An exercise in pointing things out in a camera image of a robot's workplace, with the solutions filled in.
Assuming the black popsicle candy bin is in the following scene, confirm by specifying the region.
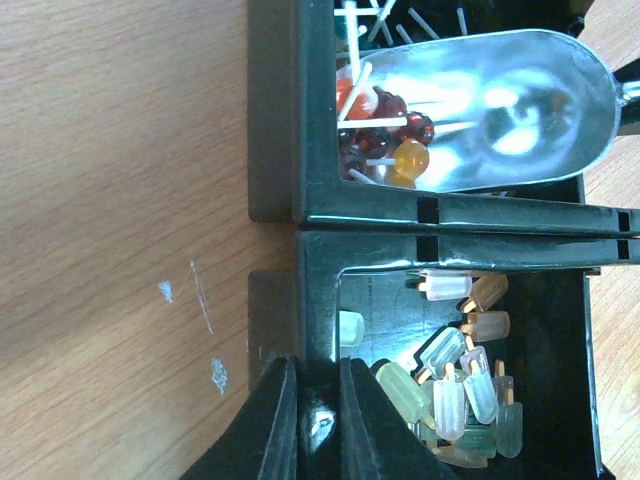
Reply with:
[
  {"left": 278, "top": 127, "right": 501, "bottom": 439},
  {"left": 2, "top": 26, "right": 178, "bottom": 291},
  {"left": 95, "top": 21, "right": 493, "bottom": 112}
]
[{"left": 249, "top": 231, "right": 639, "bottom": 479}]

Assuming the black lollipop bin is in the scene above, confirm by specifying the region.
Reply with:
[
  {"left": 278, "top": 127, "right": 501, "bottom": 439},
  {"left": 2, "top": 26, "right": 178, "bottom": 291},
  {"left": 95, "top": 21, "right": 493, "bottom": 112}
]
[{"left": 247, "top": 1, "right": 639, "bottom": 238}]

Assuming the yellow lollipop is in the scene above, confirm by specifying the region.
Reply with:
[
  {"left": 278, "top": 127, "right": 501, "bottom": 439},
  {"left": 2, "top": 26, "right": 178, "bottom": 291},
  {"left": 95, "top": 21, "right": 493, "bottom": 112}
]
[{"left": 366, "top": 139, "right": 430, "bottom": 189}]

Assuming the metal scoop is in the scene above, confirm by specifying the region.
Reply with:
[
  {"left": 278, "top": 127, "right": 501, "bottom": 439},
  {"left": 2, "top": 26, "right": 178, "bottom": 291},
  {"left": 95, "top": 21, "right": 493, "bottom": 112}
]
[{"left": 367, "top": 29, "right": 639, "bottom": 193}]

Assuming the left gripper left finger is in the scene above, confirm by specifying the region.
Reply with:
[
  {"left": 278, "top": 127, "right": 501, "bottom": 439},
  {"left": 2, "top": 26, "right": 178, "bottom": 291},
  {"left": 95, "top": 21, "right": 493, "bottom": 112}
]
[{"left": 182, "top": 357, "right": 298, "bottom": 479}]

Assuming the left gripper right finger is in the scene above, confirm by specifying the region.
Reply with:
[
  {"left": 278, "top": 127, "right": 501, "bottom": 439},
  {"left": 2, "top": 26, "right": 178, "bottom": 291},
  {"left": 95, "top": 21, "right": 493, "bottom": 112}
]
[{"left": 340, "top": 359, "right": 456, "bottom": 480}]

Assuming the orange lollipop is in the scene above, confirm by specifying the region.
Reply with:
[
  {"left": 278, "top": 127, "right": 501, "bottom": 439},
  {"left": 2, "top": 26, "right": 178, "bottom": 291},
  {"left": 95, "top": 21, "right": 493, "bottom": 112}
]
[{"left": 336, "top": 61, "right": 379, "bottom": 121}]

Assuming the dark red lollipop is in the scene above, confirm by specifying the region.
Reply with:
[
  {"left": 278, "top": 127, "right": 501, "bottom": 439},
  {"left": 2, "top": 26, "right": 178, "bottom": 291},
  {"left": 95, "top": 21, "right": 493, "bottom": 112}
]
[
  {"left": 337, "top": 111, "right": 481, "bottom": 143},
  {"left": 355, "top": 127, "right": 393, "bottom": 159},
  {"left": 372, "top": 86, "right": 407, "bottom": 118}
]

